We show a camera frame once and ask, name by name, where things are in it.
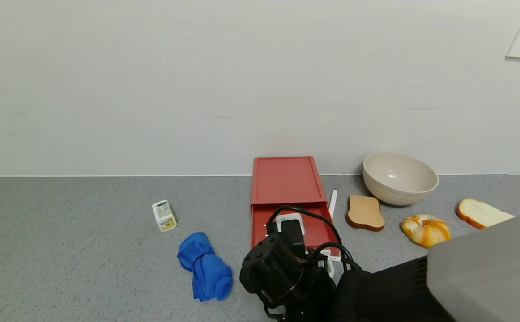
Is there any small white yellow carton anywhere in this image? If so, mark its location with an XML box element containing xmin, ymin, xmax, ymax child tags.
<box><xmin>152</xmin><ymin>200</ymin><xmax>177</xmax><ymax>232</ymax></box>

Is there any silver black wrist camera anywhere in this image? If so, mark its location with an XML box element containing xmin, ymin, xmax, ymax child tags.
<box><xmin>274</xmin><ymin>213</ymin><xmax>306</xmax><ymax>252</ymax></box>

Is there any blue rolled cloth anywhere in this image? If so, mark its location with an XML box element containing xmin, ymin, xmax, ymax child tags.
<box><xmin>177</xmin><ymin>232</ymin><xmax>234</xmax><ymax>302</ymax></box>

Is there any brown toast slice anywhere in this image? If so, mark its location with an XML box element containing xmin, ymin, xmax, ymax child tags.
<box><xmin>346</xmin><ymin>195</ymin><xmax>385</xmax><ymax>232</ymax></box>

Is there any beige ribbed bowl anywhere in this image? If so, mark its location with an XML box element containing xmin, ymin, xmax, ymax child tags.
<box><xmin>363</xmin><ymin>152</ymin><xmax>439</xmax><ymax>206</ymax></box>

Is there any white bread slice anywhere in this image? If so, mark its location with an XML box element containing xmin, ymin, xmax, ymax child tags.
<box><xmin>456</xmin><ymin>198</ymin><xmax>516</xmax><ymax>229</ymax></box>

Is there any orange swirled bread roll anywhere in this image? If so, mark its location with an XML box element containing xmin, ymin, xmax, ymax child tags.
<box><xmin>400</xmin><ymin>214</ymin><xmax>451</xmax><ymax>249</ymax></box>

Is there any black camera cable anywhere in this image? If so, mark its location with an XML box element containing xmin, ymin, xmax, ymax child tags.
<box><xmin>265</xmin><ymin>205</ymin><xmax>362</xmax><ymax>272</ymax></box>

